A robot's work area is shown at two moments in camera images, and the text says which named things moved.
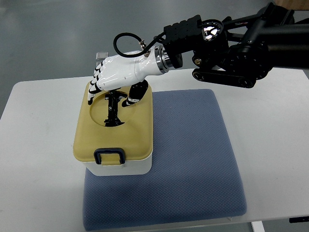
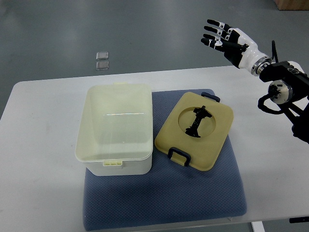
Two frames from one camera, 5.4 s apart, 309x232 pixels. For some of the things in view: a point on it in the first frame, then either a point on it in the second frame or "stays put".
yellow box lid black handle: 108,146 → 194,130
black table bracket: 300,219 stays put
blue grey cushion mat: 193,177 stays put
